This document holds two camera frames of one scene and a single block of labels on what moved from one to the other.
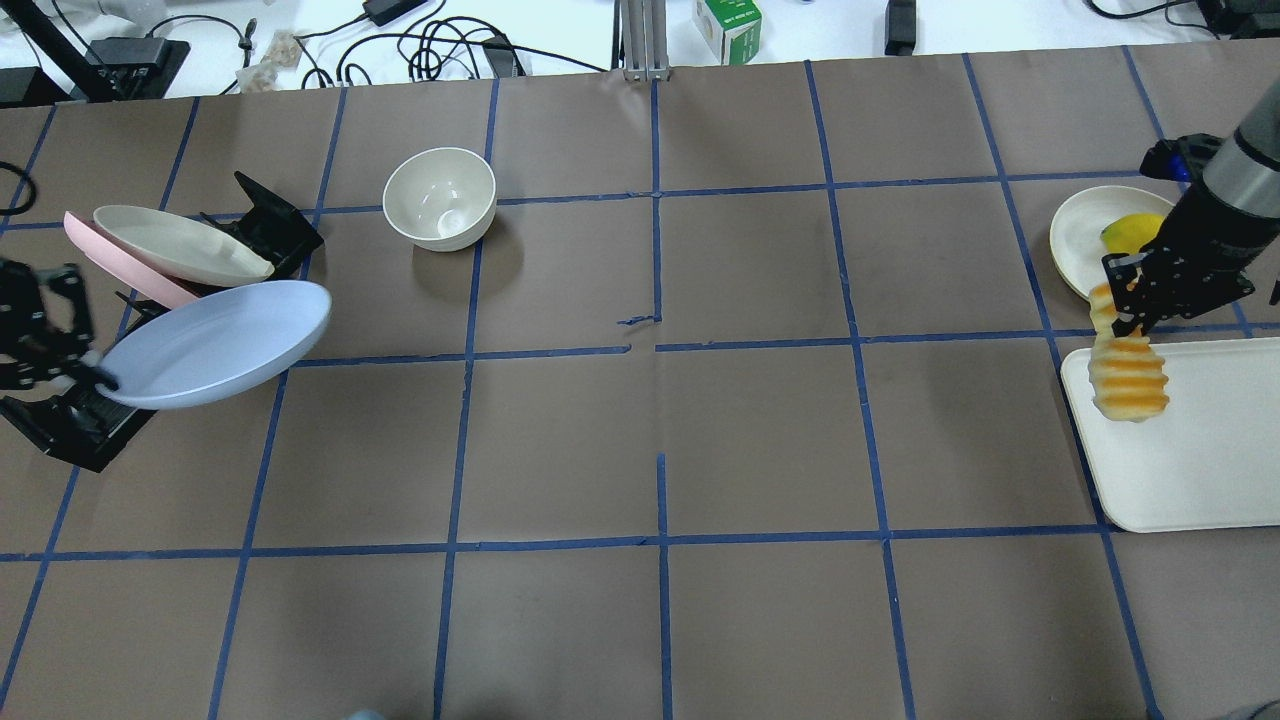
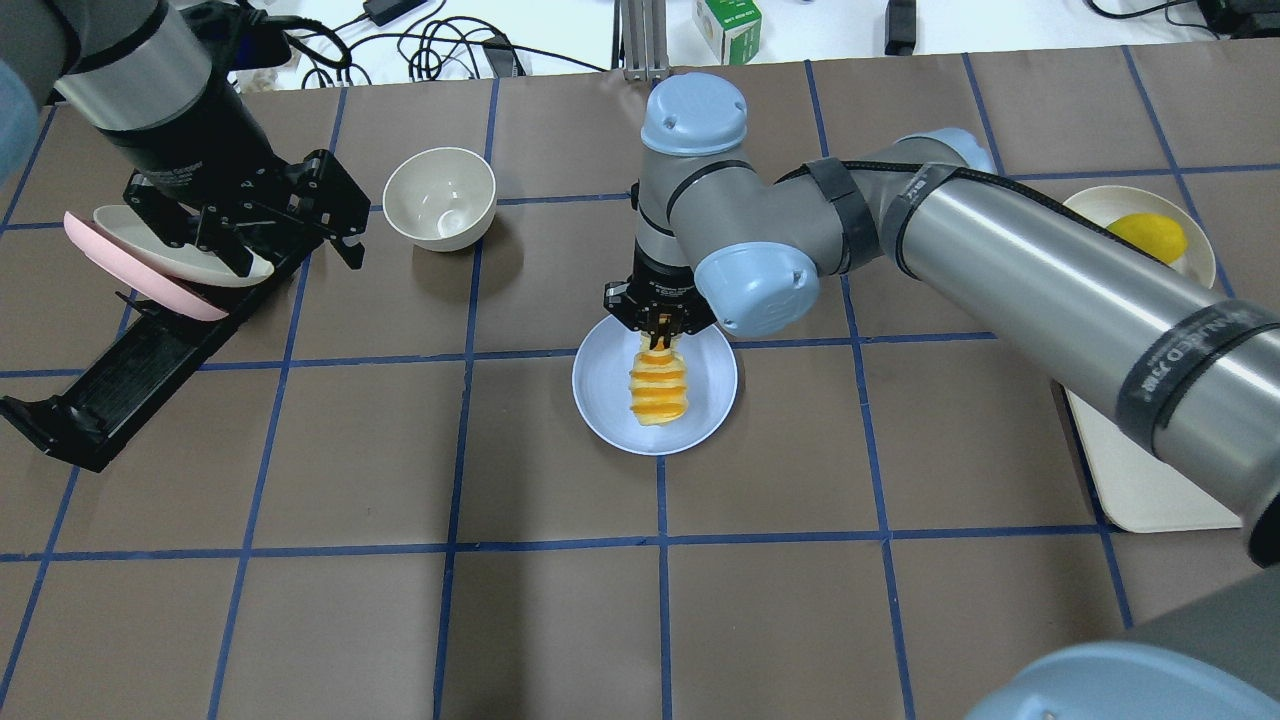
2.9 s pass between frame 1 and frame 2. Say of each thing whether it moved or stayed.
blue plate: moved
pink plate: stayed
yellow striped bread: moved
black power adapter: stayed
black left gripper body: moved
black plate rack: stayed
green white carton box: stayed
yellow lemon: stayed
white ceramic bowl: stayed
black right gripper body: moved
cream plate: stayed
